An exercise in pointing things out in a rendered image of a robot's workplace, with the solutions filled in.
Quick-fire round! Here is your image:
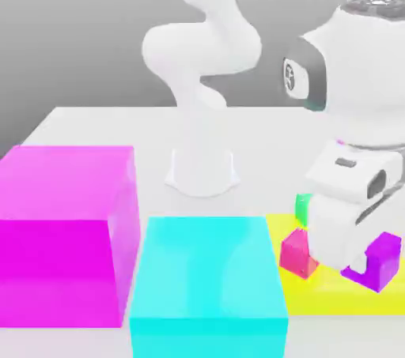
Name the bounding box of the small red cube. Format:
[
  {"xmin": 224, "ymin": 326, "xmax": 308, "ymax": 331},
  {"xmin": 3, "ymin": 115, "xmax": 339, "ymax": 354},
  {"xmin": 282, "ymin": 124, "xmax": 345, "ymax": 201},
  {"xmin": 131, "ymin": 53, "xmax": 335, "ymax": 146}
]
[{"xmin": 278, "ymin": 228, "xmax": 320, "ymax": 280}]

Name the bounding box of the large yellow box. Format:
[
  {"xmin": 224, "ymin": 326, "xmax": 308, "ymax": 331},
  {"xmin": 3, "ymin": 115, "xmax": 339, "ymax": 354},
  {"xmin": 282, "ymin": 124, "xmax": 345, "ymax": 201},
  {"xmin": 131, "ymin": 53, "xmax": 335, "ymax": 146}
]
[{"xmin": 265, "ymin": 213, "xmax": 405, "ymax": 317}]

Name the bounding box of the small purple cube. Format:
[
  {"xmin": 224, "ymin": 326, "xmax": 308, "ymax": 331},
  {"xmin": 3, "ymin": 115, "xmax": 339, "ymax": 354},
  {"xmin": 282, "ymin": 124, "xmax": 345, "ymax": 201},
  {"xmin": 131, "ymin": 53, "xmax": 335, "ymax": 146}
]
[{"xmin": 340, "ymin": 231, "xmax": 403, "ymax": 294}]

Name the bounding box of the large magenta box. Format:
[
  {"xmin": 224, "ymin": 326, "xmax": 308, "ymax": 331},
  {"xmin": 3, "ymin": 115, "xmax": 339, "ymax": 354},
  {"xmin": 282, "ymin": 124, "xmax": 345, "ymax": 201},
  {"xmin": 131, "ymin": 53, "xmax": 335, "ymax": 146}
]
[{"xmin": 0, "ymin": 145, "xmax": 142, "ymax": 330}]

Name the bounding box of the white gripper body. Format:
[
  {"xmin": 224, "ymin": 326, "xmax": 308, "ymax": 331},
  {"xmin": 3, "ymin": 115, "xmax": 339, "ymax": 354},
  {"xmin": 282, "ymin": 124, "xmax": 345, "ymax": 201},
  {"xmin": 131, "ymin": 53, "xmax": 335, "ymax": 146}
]
[{"xmin": 307, "ymin": 194, "xmax": 405, "ymax": 271}]

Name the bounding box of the large cyan box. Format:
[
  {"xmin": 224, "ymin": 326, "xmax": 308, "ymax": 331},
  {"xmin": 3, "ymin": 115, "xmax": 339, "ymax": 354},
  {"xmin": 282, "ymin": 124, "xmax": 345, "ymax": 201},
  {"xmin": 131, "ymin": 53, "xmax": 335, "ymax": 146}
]
[{"xmin": 128, "ymin": 216, "xmax": 290, "ymax": 358}]

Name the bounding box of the small green cube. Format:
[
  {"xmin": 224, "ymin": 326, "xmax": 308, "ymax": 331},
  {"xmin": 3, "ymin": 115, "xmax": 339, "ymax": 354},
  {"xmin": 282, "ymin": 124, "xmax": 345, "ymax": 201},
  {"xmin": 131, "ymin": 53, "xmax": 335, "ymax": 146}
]
[{"xmin": 294, "ymin": 193, "xmax": 314, "ymax": 228}]

